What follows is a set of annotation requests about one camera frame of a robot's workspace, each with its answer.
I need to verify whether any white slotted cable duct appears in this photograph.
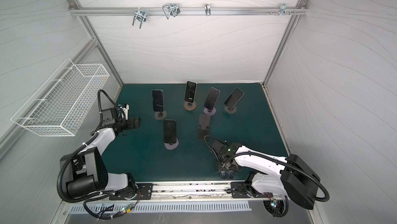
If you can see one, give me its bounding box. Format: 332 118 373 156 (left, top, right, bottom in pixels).
69 201 252 214

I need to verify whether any metal u-bolt clamp left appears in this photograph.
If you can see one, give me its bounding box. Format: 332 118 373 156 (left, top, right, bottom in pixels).
132 9 147 29

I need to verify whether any grey round stand right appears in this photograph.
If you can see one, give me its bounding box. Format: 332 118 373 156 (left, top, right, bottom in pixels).
224 106 237 114

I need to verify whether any phone on wooden stand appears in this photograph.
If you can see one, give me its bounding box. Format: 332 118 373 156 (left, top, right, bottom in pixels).
184 81 197 103

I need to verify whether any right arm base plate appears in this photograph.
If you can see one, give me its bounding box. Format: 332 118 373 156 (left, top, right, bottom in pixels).
226 182 258 198

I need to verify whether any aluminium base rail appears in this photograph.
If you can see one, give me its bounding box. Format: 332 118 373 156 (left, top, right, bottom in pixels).
61 179 289 202

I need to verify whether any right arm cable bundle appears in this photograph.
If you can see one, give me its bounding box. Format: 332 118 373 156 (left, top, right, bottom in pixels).
263 192 289 218

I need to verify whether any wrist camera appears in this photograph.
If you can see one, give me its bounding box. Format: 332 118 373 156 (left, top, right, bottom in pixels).
210 140 228 158
100 104 129 127

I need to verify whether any lilac round stand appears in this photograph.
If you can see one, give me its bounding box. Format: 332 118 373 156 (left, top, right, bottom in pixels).
164 139 179 150
204 107 217 116

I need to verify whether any metal clamp small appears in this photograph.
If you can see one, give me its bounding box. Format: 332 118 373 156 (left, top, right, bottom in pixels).
204 4 211 16

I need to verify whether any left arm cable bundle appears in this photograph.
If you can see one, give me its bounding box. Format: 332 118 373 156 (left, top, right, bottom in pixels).
83 192 142 221

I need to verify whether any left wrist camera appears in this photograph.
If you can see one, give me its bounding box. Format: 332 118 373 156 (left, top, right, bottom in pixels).
100 104 129 127

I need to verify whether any metal u-bolt clamp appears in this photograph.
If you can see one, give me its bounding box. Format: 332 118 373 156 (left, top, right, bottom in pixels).
162 3 181 19
132 9 147 29

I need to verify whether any grey round stand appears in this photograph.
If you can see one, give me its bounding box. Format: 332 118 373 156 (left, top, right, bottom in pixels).
224 106 237 114
154 111 167 121

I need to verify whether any black folding phone stand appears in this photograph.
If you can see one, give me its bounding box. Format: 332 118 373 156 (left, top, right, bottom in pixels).
197 114 210 140

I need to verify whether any metal u-bolt clamp middle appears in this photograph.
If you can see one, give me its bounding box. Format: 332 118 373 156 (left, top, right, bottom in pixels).
162 3 181 19

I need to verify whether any aluminium crossbar rail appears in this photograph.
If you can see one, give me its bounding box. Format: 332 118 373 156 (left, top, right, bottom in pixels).
69 6 309 16

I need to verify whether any metal bracket right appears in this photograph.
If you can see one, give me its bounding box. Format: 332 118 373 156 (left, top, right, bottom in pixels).
269 4 297 16

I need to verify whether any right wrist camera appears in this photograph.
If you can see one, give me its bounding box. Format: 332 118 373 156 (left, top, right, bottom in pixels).
210 140 228 158

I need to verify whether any lilac rear round stand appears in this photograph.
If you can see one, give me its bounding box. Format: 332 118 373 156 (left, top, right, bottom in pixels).
204 107 217 116

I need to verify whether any grey round stand left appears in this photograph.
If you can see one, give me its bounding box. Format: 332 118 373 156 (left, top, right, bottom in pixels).
154 111 167 121

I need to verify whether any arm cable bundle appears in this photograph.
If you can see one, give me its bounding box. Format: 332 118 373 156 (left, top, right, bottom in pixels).
83 192 142 221
263 192 289 218

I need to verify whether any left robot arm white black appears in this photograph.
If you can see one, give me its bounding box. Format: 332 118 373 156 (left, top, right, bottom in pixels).
56 116 141 203

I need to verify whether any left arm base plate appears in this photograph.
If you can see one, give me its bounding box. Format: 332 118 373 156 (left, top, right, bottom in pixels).
109 183 153 201

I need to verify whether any white wire basket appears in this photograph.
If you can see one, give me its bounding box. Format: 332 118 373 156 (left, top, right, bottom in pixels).
11 58 110 137

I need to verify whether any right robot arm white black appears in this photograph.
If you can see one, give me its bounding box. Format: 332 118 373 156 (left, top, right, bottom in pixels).
209 140 330 215

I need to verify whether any wooden round stand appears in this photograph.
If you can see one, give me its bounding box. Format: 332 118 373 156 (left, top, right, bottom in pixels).
184 101 197 111

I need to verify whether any lilac front round stand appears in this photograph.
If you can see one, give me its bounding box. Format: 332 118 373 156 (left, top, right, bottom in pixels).
164 139 179 150

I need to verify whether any phone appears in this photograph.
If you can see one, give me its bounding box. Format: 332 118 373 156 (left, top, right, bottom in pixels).
224 87 245 108
204 87 220 111
163 120 177 144
184 81 197 103
152 89 164 112

